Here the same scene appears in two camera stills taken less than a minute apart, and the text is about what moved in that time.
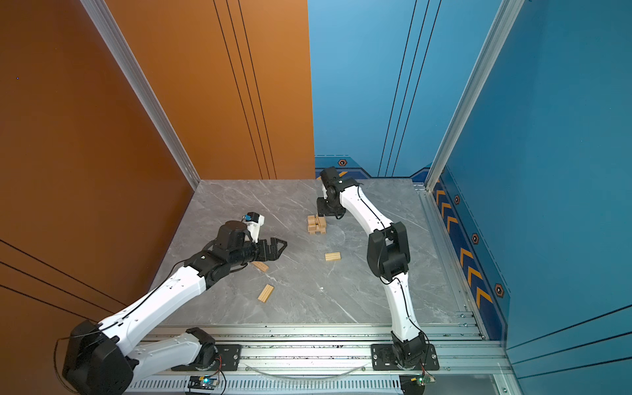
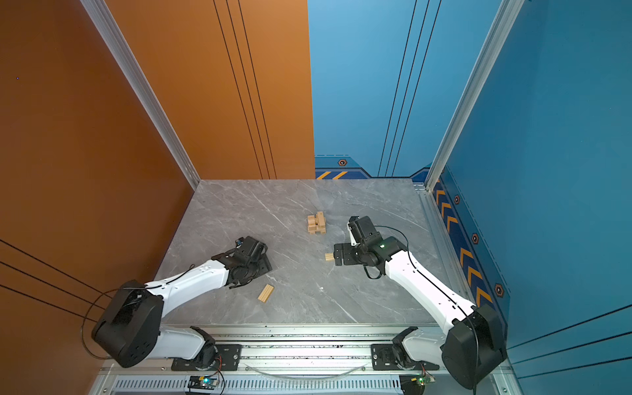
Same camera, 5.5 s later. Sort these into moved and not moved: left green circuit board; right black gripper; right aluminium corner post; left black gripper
Moved: right black gripper; left black gripper
Not moved: right aluminium corner post; left green circuit board
